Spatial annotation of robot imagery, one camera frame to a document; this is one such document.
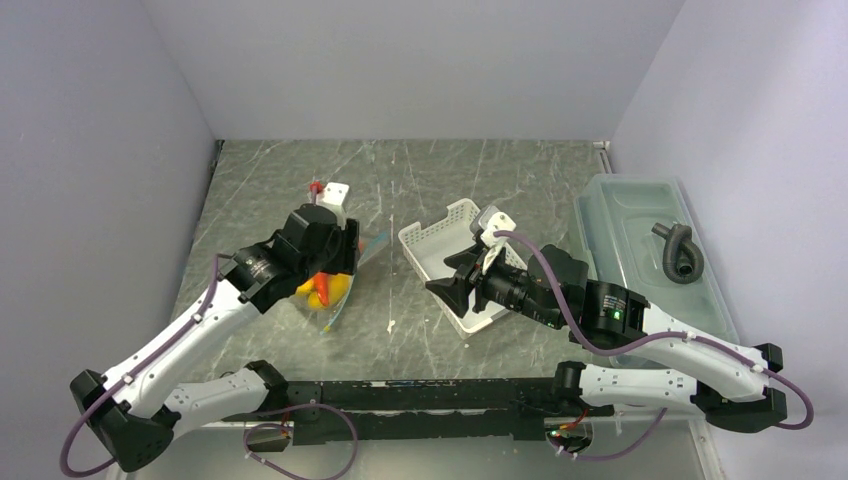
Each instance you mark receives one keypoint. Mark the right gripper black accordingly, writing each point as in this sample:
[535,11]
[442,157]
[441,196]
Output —
[455,289]

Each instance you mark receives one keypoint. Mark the orange carrot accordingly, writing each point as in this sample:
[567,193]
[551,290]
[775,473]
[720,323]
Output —
[320,297]

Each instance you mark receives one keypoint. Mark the clear zip top bag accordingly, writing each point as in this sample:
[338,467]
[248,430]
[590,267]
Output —
[369,247]

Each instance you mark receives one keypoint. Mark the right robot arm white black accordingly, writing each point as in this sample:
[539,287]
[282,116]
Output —
[697,373]

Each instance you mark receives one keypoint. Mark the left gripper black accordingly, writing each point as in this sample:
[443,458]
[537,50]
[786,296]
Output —
[347,240]

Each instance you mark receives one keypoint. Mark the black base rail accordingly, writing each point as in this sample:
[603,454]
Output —
[520,408]

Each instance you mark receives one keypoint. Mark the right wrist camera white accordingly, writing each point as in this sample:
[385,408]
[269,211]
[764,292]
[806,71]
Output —
[486,225]

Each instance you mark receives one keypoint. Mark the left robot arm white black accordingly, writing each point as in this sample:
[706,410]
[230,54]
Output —
[131,413]

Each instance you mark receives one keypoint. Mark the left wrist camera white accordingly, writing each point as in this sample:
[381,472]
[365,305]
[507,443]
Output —
[332,196]

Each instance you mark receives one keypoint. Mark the yellow mango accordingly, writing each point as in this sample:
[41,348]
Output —
[339,285]

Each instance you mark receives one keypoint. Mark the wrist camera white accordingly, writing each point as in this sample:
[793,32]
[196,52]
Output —
[332,196]
[486,225]

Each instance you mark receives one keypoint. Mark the clear plastic storage bin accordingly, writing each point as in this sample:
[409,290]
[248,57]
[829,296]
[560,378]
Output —
[611,230]

